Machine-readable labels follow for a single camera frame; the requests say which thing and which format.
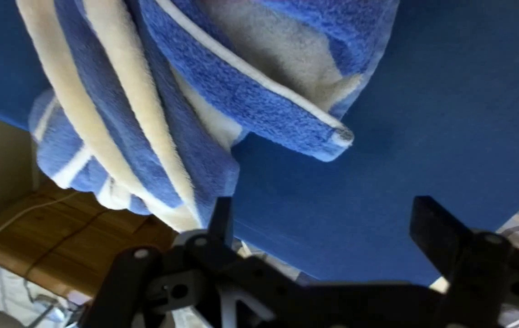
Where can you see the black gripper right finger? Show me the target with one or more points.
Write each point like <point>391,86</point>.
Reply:
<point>442,237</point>

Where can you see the blue white striped towel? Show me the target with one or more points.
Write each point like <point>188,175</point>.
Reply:
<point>210,79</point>

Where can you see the blue ironing board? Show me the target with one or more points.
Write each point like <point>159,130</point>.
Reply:
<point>423,152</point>

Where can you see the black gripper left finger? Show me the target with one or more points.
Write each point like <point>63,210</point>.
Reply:
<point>223,219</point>

